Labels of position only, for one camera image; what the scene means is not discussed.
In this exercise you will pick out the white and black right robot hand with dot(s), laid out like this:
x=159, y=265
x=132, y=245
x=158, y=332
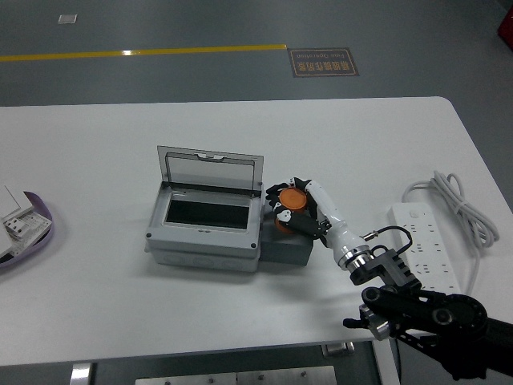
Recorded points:
x=321, y=197

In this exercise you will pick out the orange cylinder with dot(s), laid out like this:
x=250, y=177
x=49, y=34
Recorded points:
x=292, y=199

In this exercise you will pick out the grey electrical box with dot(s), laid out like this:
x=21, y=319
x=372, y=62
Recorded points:
x=200, y=244

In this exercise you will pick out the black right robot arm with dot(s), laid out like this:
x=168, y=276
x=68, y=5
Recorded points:
x=453, y=317

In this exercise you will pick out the grey cube with round hole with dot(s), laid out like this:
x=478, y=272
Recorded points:
x=286, y=250

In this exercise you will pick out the white power strip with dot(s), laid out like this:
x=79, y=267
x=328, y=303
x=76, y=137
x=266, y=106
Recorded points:
x=425, y=244

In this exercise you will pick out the brown floor sign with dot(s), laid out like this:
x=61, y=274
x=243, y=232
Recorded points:
x=324, y=62

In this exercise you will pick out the white table leg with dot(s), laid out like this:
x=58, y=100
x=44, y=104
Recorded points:
x=82, y=373
x=386, y=365

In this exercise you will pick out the yellow floor tape line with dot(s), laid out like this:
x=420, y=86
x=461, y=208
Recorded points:
x=128, y=52

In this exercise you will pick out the red bin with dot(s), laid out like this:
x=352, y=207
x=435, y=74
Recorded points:
x=506, y=26

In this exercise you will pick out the purple tray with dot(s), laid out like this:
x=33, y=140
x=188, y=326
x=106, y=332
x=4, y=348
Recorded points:
x=56, y=224

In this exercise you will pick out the white socket insert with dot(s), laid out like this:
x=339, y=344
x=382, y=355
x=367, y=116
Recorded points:
x=14, y=228

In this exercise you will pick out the small grey floor plate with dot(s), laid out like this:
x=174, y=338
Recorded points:
x=67, y=19

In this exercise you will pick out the grey table bracket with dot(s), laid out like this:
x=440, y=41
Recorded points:
x=338, y=349

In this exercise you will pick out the metal base plate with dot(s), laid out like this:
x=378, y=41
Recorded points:
x=240, y=377

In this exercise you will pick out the white switch frame plate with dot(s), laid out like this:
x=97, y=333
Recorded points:
x=38, y=222

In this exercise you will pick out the white flat switch panel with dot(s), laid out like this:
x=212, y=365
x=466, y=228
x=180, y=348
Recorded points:
x=8, y=200

